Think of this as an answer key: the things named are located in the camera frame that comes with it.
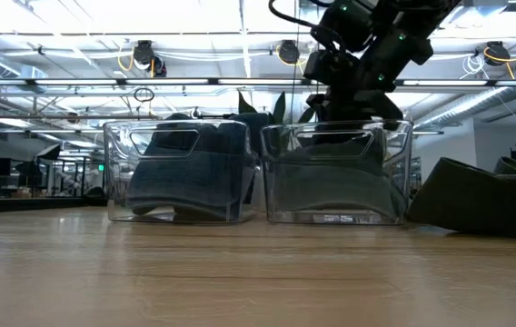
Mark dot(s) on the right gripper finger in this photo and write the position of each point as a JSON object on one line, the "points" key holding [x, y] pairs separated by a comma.
{"points": [[360, 134], [330, 134]]}

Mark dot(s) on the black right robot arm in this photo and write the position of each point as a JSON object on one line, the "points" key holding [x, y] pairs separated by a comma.
{"points": [[389, 54]]}

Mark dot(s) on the clear plastic bin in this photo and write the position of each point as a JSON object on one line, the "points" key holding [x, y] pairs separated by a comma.
{"points": [[115, 136], [405, 136]]}

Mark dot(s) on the green plant in white pot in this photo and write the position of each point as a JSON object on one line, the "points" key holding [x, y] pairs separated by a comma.
{"points": [[280, 106]]}

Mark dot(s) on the long ceiling light strip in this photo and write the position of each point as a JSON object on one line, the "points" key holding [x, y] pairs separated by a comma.
{"points": [[103, 82]]}

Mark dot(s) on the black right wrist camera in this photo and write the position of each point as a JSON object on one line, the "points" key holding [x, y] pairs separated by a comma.
{"points": [[330, 68]]}

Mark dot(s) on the silver ventilation duct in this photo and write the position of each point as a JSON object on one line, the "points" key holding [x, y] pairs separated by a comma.
{"points": [[467, 106]]}

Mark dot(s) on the black aluminium table frame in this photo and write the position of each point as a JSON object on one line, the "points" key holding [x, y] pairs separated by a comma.
{"points": [[12, 205]]}

